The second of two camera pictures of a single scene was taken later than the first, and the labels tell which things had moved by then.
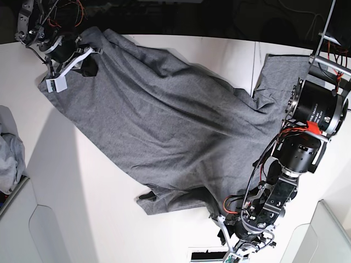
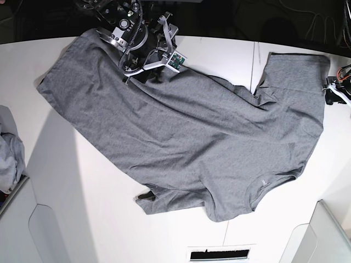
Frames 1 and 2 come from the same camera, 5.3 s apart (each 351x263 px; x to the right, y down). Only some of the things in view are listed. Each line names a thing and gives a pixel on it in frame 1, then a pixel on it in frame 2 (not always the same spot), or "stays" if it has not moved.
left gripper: x=66 y=55 → x=145 y=44
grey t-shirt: x=196 y=140 stays
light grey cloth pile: x=12 y=159 stays
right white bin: x=324 y=240 stays
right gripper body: x=243 y=235 → x=343 y=87
